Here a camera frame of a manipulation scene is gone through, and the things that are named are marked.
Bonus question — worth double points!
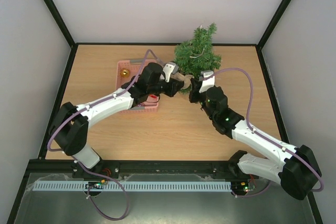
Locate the beige felt ornament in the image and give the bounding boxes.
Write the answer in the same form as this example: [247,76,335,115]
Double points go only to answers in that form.
[171,72,194,92]

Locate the clear led string lights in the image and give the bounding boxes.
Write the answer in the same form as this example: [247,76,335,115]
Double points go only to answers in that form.
[190,24,208,59]

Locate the small green christmas tree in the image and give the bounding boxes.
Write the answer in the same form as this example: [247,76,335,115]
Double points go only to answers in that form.
[173,23,222,94]

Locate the pink plastic basket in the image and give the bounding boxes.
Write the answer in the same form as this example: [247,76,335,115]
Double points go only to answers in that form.
[115,59,160,114]

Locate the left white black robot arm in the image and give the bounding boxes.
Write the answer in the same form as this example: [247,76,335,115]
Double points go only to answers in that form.
[49,62,184,176]

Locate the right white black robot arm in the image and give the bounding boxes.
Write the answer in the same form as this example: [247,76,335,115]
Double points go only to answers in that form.
[189,79,322,200]

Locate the gold bauble ornament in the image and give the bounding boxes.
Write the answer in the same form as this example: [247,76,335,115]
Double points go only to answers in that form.
[120,68,130,78]

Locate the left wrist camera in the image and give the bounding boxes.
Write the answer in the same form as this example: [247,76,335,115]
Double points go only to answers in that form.
[163,62,179,82]

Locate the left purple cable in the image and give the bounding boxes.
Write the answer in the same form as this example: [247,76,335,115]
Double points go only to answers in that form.
[46,49,169,180]

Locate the black frame rail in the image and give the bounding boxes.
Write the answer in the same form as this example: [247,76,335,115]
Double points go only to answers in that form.
[26,159,289,182]

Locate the light blue cable duct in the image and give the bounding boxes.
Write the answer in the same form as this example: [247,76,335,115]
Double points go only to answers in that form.
[33,181,232,192]

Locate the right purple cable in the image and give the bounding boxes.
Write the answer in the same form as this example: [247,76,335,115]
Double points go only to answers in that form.
[212,68,325,193]

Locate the purple cable loop front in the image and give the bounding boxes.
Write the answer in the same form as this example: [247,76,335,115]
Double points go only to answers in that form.
[85,173,129,221]

